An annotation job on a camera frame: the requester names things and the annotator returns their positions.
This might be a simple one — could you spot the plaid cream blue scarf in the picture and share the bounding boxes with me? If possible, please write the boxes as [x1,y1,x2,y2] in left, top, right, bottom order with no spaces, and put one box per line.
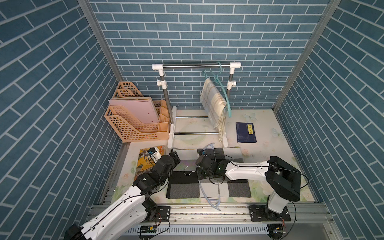
[200,79,227,141]

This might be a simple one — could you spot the teal plastic hanger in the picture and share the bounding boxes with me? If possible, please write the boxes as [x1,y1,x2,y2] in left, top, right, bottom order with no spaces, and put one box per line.
[209,61,232,117]

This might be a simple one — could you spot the yellow illustrated book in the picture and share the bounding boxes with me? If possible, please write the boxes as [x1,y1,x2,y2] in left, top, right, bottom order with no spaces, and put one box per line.
[135,146,166,180]

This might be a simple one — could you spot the white steel clothes rack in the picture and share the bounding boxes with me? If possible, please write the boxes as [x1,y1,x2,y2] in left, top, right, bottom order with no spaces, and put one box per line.
[151,61,242,149]

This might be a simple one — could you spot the pink folder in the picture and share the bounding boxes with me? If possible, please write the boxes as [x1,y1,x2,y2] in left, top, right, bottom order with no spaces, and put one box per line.
[109,97,159,124]

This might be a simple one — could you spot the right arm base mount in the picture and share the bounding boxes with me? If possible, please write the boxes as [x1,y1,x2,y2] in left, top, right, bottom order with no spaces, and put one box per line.
[249,205,291,222]

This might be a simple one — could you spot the black grey checkered mat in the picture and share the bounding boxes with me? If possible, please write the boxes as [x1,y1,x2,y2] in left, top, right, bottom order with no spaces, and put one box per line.
[166,148,251,200]

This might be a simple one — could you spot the light blue plastic hanger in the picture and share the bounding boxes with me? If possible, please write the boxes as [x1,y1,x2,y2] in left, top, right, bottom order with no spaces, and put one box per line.
[198,142,221,212]

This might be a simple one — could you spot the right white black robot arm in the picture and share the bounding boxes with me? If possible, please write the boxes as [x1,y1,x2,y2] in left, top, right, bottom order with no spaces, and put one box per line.
[196,155,302,215]

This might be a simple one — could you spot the dark blue book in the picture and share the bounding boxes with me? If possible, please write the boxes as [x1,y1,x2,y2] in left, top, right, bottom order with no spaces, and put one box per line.
[236,123,257,143]

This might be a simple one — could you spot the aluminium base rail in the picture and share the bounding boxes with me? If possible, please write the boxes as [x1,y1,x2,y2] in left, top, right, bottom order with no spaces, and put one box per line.
[77,203,340,240]

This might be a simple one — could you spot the orange plastic file organizer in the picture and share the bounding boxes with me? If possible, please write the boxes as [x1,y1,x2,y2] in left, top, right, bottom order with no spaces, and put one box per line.
[104,82,170,143]

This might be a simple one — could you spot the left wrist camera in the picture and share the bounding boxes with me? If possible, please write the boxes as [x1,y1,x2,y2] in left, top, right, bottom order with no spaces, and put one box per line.
[147,147,162,163]

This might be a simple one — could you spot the green circuit board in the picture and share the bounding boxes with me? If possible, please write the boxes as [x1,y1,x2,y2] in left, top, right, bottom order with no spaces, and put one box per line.
[138,226,157,235]

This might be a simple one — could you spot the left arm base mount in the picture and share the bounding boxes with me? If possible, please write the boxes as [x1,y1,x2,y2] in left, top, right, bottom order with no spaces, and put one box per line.
[142,198,171,223]

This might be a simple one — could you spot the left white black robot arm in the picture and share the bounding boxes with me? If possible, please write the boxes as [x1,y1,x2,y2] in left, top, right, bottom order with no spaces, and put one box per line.
[64,151,181,240]

